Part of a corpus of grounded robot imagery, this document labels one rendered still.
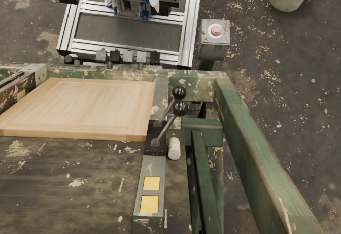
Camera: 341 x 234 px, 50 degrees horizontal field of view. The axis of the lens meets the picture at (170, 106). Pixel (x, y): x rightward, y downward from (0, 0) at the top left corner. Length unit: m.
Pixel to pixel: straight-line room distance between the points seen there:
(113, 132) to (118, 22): 1.51
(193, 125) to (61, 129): 0.43
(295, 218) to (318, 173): 1.87
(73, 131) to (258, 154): 0.48
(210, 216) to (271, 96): 1.81
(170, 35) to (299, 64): 0.92
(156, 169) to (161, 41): 1.66
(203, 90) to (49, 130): 0.73
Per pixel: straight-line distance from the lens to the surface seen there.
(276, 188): 0.72
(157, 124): 0.94
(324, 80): 2.70
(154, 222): 0.63
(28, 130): 1.04
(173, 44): 2.34
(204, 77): 1.51
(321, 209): 2.50
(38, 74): 1.49
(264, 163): 0.81
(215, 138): 1.23
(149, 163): 0.78
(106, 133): 0.98
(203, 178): 0.93
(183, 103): 0.80
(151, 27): 2.40
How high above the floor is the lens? 2.30
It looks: 73 degrees down
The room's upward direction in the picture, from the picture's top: 4 degrees clockwise
